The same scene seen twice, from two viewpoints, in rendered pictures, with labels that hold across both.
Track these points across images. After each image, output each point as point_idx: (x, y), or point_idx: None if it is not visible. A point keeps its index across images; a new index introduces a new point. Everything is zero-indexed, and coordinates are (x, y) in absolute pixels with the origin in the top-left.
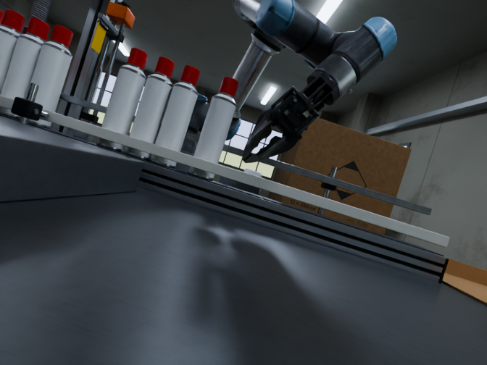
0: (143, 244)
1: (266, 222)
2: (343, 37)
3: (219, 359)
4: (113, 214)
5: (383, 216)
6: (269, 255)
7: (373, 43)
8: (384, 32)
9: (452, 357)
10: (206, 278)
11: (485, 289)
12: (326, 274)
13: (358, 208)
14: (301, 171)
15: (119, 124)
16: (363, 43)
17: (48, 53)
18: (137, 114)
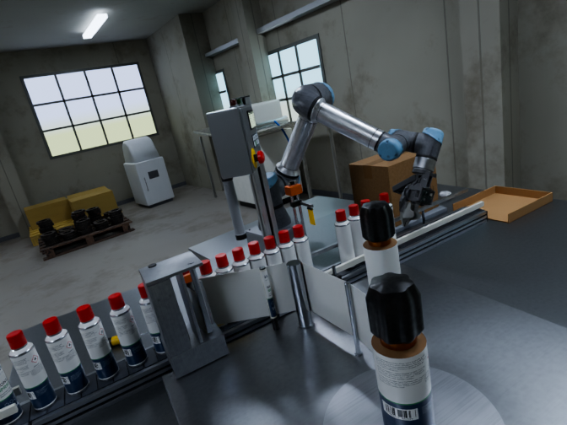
0: (479, 285)
1: (431, 246)
2: (420, 142)
3: (527, 287)
4: None
5: (462, 211)
6: (475, 263)
7: (439, 145)
8: (441, 137)
9: (532, 260)
10: (499, 281)
11: (491, 204)
12: (489, 257)
13: (455, 214)
14: (419, 210)
15: (353, 252)
16: (435, 147)
17: (306, 245)
18: (358, 241)
